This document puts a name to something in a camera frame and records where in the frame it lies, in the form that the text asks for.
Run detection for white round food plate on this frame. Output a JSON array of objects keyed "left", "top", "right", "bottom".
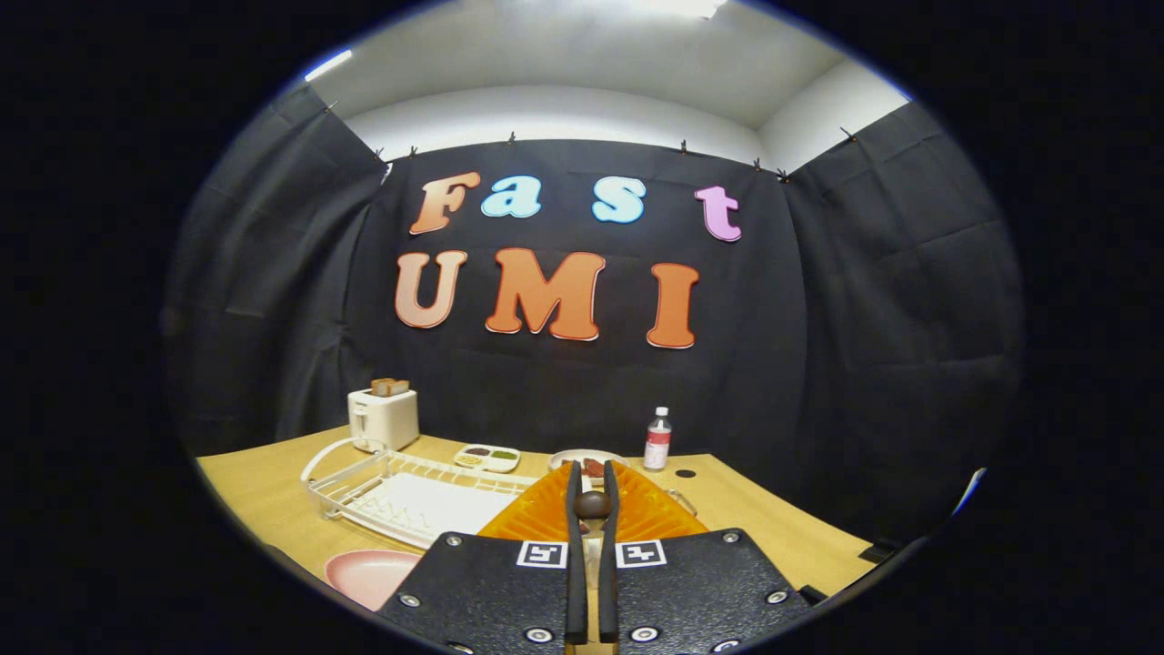
[{"left": 548, "top": 449, "right": 628, "bottom": 476}]

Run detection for clear bottle with red label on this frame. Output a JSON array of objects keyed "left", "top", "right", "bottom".
[{"left": 643, "top": 407, "right": 673, "bottom": 471}]

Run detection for white wire dish rack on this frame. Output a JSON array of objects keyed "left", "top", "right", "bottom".
[{"left": 301, "top": 438, "right": 542, "bottom": 550}]

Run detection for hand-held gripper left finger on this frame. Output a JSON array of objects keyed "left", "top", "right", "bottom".
[{"left": 377, "top": 461, "right": 589, "bottom": 655}]

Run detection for cream toaster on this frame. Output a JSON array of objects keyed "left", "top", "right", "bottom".
[{"left": 347, "top": 388, "right": 420, "bottom": 453}]

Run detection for dark-handled spoon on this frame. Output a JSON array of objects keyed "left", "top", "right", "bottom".
[{"left": 573, "top": 491, "right": 613, "bottom": 592}]

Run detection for pink plate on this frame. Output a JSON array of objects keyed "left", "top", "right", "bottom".
[{"left": 325, "top": 549, "right": 424, "bottom": 612}]

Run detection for black backdrop cloth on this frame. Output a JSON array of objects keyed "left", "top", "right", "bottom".
[{"left": 164, "top": 86, "right": 1027, "bottom": 547}]

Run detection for row of cloth clips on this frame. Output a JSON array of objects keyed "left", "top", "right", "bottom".
[{"left": 323, "top": 100, "right": 858, "bottom": 181}]

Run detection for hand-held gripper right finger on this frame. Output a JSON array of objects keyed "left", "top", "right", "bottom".
[{"left": 597, "top": 459, "right": 810, "bottom": 655}]

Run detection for white divided snack dish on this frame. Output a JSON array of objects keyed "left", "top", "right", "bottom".
[{"left": 453, "top": 444, "right": 521, "bottom": 474}]

